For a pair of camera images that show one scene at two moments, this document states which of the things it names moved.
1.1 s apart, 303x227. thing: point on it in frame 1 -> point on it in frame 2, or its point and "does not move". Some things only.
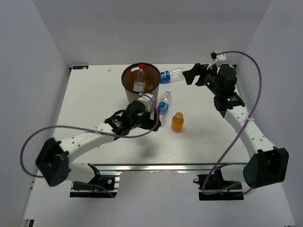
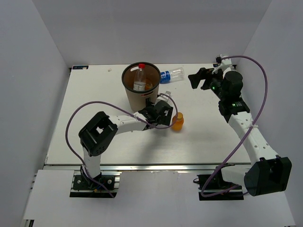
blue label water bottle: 173,75 does not move
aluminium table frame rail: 162,167 does not move
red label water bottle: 139,85 does not move
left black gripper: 149,123 -> 164,120
